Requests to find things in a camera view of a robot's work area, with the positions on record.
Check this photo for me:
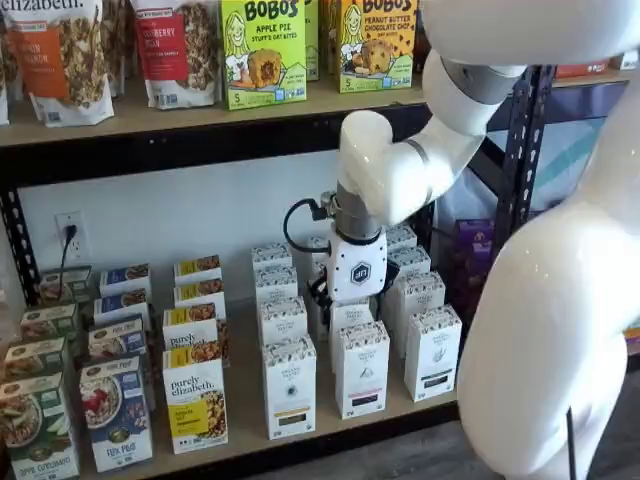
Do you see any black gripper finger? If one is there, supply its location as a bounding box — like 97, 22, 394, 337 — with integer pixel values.
372, 259, 402, 321
307, 267, 334, 314

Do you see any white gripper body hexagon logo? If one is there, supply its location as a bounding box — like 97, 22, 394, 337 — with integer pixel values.
326, 230, 390, 305

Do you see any white tea box yellow strip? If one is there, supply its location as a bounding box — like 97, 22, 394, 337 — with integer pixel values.
253, 264, 300, 305
262, 333, 318, 441
250, 242, 295, 274
258, 295, 309, 347

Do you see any purely elizabeth yellow label box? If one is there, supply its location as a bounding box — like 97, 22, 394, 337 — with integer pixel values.
162, 305, 231, 365
173, 254, 223, 290
173, 278, 227, 321
162, 344, 230, 455

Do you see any tan shelf board with boxes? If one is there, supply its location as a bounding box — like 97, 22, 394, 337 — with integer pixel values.
74, 269, 464, 480

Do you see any tan shelf board with bags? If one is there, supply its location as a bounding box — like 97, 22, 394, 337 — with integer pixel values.
0, 74, 432, 149

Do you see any yellow Bobo's peanut butter box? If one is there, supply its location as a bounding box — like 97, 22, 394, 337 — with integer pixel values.
338, 0, 419, 95

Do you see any green Bobo's apple pie box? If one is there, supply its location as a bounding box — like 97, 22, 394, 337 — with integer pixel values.
303, 0, 321, 83
220, 0, 308, 112

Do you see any green apple cinnamon cereal box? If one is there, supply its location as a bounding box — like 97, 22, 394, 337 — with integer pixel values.
0, 337, 70, 387
0, 372, 82, 480
38, 264, 94, 307
19, 302, 81, 346

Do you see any tan neighbour rack shelf board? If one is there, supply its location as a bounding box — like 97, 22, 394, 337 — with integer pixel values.
552, 69, 631, 90

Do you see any orange snack box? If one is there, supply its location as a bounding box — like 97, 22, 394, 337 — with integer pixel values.
553, 58, 613, 80

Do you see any grey panel with teal stripe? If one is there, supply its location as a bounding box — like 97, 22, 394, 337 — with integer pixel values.
482, 82, 632, 221

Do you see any granola bag red label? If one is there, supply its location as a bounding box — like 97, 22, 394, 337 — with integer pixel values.
131, 0, 222, 110

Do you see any granola bag orange label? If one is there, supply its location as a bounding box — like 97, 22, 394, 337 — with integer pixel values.
4, 0, 117, 127

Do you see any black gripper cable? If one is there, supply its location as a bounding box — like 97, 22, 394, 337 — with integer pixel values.
282, 196, 335, 252

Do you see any black metal shelving rack frame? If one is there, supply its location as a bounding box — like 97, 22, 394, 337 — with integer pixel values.
0, 64, 554, 480

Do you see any black metal neighbour rack frame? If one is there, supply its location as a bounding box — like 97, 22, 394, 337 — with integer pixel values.
514, 63, 632, 166

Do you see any white wall outlet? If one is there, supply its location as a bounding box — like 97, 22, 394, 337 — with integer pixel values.
53, 211, 85, 262

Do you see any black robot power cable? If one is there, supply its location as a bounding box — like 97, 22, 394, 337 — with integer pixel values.
566, 408, 577, 480

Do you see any black plug with cord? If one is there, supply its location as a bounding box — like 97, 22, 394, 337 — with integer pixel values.
58, 223, 80, 304

